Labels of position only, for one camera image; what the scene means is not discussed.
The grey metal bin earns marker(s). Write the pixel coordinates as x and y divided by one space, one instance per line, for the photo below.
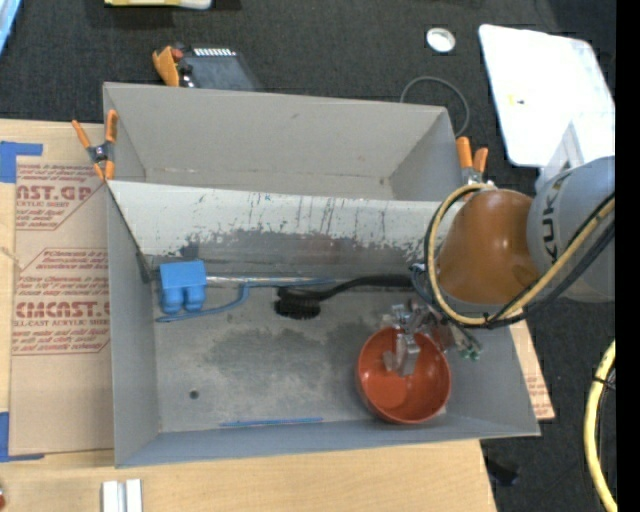
280 360

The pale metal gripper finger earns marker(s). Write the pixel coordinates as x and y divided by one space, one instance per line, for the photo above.
400 350
414 359

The brown cardboard board red print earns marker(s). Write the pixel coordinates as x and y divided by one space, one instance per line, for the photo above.
60 390

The red-brown bowl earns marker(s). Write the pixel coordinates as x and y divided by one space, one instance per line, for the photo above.
415 400

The blue plastic block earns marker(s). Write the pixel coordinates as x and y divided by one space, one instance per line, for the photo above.
182 280

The black brush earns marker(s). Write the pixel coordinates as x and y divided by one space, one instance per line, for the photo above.
297 304

